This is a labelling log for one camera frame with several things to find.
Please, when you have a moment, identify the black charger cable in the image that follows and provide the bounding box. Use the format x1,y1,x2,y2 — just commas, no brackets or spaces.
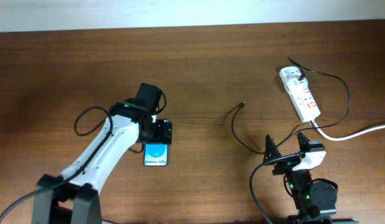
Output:
231,57,351,155

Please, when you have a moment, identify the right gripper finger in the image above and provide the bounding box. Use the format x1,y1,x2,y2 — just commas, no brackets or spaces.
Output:
263,134,282,162
297,132,310,152

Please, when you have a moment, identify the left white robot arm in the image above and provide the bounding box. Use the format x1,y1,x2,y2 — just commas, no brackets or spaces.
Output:
32,83,172,224

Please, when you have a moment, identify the blue Galaxy smartphone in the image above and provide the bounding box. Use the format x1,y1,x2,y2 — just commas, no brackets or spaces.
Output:
144,144,169,166

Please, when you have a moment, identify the white charger plug adapter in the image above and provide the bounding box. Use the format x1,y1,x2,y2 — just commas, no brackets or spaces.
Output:
286,78,308,94

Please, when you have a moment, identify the white power strip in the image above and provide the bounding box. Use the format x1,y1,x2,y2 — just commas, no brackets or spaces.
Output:
279,66,321,123

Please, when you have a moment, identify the white power strip cord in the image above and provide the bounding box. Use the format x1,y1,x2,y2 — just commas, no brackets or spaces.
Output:
310,74,385,142

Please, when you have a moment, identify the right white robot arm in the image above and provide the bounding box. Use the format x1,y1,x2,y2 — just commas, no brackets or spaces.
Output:
263,133,338,223

